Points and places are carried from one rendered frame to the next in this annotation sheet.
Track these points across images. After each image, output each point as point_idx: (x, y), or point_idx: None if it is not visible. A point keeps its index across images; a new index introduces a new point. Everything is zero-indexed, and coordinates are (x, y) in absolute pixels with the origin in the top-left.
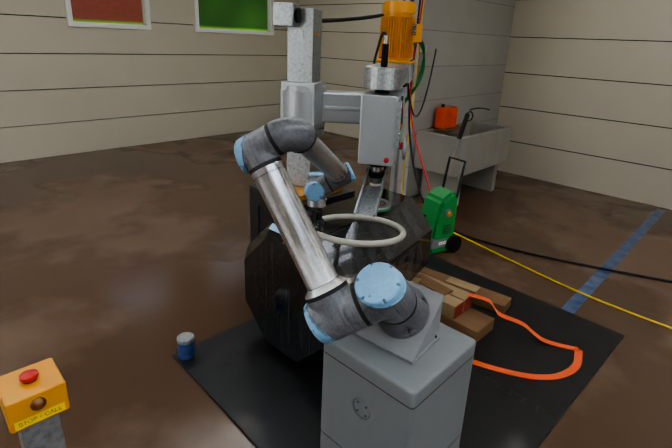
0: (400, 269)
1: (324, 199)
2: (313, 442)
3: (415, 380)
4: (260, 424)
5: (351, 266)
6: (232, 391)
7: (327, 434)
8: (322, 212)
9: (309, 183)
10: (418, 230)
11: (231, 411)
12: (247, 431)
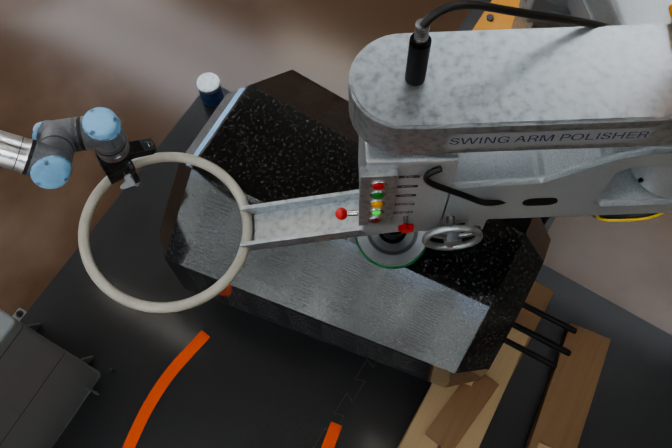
0: (330, 332)
1: (103, 156)
2: (100, 297)
3: None
4: (115, 230)
5: (213, 247)
6: (160, 178)
7: None
8: (101, 164)
9: (35, 125)
10: (415, 343)
11: (128, 191)
12: (102, 221)
